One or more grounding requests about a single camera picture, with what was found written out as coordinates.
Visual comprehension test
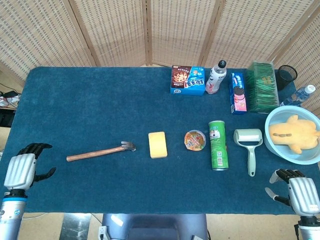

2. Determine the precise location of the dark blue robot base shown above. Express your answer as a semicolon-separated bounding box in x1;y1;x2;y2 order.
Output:
97;213;211;240

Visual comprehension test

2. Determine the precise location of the blue carpet table cover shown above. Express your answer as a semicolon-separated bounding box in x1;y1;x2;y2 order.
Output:
0;66;320;216

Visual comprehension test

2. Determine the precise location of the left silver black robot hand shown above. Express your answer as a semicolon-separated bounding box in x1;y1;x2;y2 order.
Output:
3;142;57;198

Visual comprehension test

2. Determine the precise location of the light blue plastic basin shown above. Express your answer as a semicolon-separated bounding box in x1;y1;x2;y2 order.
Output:
264;105;320;166

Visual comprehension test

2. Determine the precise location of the wicker folding screen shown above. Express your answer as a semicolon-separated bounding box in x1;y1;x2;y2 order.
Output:
0;0;320;113

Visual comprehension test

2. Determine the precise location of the blue brown snack box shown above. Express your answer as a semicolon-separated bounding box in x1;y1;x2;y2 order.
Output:
170;65;206;97

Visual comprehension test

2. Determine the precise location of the cables and power strip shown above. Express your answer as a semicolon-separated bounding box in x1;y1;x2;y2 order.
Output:
0;90;21;109

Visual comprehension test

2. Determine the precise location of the round instant noodle cup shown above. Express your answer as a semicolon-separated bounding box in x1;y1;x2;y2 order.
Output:
184;129;207;151

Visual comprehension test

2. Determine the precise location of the yellow plush toy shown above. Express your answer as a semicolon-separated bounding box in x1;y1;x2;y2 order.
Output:
268;114;320;155

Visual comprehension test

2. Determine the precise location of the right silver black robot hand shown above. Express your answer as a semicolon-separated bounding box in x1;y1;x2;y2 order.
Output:
264;168;320;219

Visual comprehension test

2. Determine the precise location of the green patterned box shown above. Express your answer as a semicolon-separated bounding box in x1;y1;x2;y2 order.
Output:
245;60;280;115

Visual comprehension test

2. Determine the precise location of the black mesh pen holder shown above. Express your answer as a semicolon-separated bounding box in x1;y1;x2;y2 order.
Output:
276;64;299;91

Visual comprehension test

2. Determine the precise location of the clear water bottle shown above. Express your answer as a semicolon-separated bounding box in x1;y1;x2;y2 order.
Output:
279;84;317;108

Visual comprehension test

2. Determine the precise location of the pale green lint roller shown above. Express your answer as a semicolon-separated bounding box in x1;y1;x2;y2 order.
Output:
233;128;264;178

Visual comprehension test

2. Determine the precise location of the wooden handle claw hammer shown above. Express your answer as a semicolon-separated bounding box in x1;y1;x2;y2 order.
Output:
66;141;137;163

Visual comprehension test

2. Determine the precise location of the yellow rectangular sponge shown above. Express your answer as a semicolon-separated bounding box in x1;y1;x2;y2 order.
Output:
147;131;168;159

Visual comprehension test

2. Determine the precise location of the white pink drink bottle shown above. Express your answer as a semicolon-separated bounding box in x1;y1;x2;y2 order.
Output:
205;59;228;95

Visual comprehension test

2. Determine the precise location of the green chips can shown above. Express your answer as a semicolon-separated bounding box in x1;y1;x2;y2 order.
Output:
208;120;230;172

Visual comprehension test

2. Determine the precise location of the blue pink cookie box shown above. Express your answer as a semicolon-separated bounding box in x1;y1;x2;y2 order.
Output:
229;72;248;115

